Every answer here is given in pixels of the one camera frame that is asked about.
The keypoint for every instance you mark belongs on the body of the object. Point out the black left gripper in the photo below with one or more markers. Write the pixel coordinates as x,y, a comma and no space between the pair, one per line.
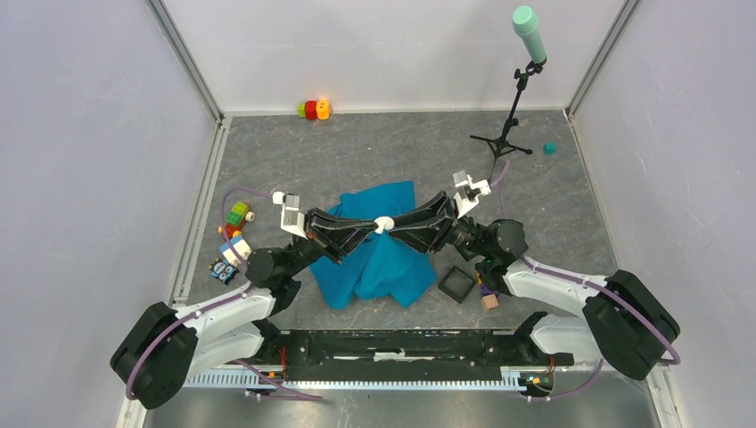
344,234

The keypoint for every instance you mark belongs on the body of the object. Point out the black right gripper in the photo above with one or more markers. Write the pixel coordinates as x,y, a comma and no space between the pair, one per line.
431,238

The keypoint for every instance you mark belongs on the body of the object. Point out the small white brooch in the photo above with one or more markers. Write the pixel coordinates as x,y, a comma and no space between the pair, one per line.
383,224

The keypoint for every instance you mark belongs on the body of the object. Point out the teal blue cloth garment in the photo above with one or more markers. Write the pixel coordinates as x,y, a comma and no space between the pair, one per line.
380,266

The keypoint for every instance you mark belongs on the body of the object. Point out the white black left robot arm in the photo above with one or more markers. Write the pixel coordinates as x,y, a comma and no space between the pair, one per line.
168,346

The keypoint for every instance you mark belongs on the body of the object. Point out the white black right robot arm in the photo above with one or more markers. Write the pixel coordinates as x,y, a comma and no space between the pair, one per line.
629,326

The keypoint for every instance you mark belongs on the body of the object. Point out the purple toy block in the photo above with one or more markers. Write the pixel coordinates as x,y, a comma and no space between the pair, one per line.
486,291

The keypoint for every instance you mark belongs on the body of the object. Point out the colourful toy block train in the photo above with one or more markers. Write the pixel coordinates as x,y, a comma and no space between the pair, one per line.
235,220

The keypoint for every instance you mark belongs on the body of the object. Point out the tan wooden cube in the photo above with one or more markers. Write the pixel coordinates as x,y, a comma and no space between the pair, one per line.
489,302

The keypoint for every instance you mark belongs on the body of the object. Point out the black tripod microphone stand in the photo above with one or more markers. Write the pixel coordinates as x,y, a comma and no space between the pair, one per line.
500,146

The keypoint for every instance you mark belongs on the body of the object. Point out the green red orange toy stack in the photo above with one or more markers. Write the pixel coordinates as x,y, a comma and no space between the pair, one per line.
315,109

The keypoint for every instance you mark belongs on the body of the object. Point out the small teal cube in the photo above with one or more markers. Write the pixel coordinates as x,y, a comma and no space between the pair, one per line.
549,148

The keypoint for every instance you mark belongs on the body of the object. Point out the mint green microphone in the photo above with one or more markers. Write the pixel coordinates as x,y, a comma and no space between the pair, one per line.
525,24

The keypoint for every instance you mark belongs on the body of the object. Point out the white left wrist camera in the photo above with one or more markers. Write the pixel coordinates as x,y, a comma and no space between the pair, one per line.
292,220

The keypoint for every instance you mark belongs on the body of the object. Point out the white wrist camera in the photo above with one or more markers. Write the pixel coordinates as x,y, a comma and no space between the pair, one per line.
292,220
468,192

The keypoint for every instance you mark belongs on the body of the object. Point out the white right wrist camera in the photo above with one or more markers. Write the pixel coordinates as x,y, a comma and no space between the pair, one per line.
468,192

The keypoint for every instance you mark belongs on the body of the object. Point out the black square frame lower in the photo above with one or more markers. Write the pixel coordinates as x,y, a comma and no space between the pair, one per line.
457,284

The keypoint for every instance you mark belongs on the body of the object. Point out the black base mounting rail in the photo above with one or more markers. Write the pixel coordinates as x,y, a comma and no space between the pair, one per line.
402,355

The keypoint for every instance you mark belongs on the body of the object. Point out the white slotted cable duct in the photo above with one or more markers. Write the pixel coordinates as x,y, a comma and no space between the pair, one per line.
242,378

